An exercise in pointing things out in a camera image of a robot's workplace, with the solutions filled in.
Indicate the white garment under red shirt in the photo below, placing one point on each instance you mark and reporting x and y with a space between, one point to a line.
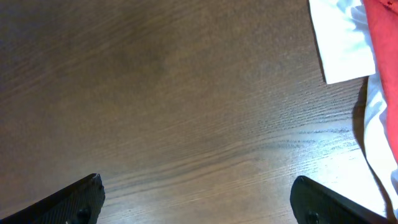
346 51

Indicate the red t-shirt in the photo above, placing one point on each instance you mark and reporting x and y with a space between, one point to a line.
382 22

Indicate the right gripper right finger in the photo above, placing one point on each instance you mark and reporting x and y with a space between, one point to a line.
313 203

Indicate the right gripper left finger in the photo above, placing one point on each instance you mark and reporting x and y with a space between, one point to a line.
80 202

